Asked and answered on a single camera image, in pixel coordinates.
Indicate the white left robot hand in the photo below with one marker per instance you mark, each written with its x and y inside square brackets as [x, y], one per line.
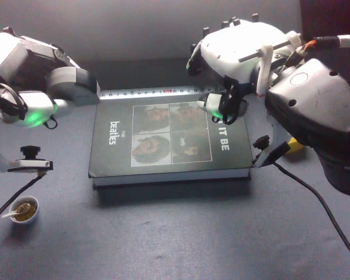
[8, 55]

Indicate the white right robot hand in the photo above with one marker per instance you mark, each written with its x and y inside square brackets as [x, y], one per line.
[239, 49]

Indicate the black tape measure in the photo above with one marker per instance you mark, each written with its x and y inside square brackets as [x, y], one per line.
[73, 84]

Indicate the black Let It Be album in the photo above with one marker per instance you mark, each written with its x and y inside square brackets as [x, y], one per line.
[111, 163]

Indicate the black curtain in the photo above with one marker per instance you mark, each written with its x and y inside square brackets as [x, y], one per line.
[332, 14]

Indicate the yellow swirl toy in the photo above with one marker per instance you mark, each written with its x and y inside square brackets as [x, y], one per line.
[296, 147]

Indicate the tall backdrop board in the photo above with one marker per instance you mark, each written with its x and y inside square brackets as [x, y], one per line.
[119, 26]

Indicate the small cup with spoon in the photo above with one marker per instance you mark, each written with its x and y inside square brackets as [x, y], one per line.
[23, 210]

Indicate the grey table cloth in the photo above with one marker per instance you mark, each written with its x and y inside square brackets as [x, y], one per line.
[192, 239]

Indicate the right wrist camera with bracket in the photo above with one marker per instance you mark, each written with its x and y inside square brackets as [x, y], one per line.
[275, 153]

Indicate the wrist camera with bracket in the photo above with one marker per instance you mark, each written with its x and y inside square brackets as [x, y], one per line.
[275, 153]
[29, 163]

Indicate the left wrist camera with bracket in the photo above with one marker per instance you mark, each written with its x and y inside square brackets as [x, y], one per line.
[29, 163]

